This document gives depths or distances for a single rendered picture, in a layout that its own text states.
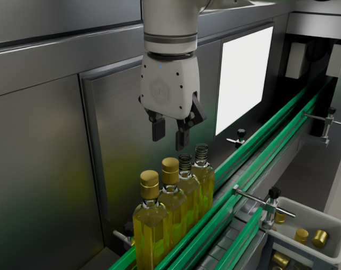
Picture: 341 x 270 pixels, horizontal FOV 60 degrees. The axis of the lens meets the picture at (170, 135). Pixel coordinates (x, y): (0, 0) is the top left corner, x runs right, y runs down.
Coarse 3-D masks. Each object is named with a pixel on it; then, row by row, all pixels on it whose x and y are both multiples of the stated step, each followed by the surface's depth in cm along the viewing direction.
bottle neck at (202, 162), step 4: (200, 144) 68; (204, 144) 68; (196, 148) 66; (200, 148) 66; (204, 148) 66; (196, 152) 67; (200, 152) 66; (204, 152) 66; (196, 156) 67; (200, 156) 67; (204, 156) 67; (196, 160) 68; (200, 160) 67; (204, 160) 67; (196, 164) 68; (200, 164) 68; (204, 164) 68
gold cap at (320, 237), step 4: (316, 232) 89; (320, 232) 88; (324, 232) 88; (316, 236) 87; (320, 236) 87; (324, 236) 87; (312, 240) 88; (316, 240) 87; (320, 240) 86; (324, 240) 87; (316, 244) 87; (320, 244) 86
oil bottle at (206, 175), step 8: (192, 168) 68; (200, 168) 68; (208, 168) 68; (200, 176) 67; (208, 176) 68; (200, 184) 68; (208, 184) 69; (200, 192) 69; (208, 192) 71; (200, 200) 70; (208, 200) 72; (200, 208) 71; (208, 208) 74; (200, 216) 72
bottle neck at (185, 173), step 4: (180, 156) 63; (184, 156) 64; (188, 156) 64; (180, 160) 62; (184, 160) 62; (188, 160) 62; (180, 164) 63; (184, 164) 62; (188, 164) 63; (180, 168) 63; (184, 168) 63; (188, 168) 63; (180, 172) 64; (184, 172) 63; (188, 172) 64; (180, 176) 64; (184, 176) 64; (188, 176) 64
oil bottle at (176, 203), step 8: (160, 192) 61; (176, 192) 60; (184, 192) 62; (160, 200) 60; (168, 200) 59; (176, 200) 60; (184, 200) 62; (168, 208) 59; (176, 208) 60; (184, 208) 63; (176, 216) 61; (184, 216) 64; (176, 224) 62; (184, 224) 65; (176, 232) 63; (184, 232) 67; (176, 240) 64
